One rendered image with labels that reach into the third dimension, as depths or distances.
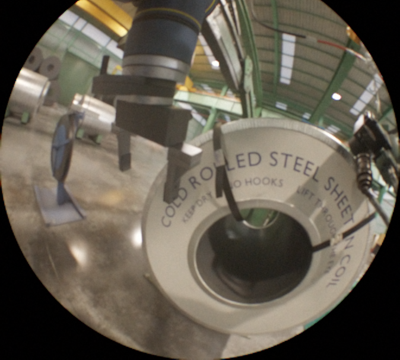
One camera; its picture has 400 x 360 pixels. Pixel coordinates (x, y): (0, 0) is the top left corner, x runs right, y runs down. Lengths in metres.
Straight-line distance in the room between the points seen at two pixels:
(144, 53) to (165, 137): 0.11
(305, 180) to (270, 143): 0.19
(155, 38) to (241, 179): 0.49
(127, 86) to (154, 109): 0.05
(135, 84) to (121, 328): 1.14
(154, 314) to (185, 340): 0.28
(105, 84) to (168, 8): 0.12
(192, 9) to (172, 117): 0.16
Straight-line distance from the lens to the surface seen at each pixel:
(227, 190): 0.50
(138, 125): 0.22
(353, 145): 0.55
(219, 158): 0.50
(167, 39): 0.19
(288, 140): 0.56
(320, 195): 0.58
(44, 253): 1.36
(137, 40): 0.20
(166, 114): 0.18
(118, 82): 0.17
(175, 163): 0.19
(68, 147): 1.23
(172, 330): 1.19
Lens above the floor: 1.09
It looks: 3 degrees down
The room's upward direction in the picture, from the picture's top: 24 degrees clockwise
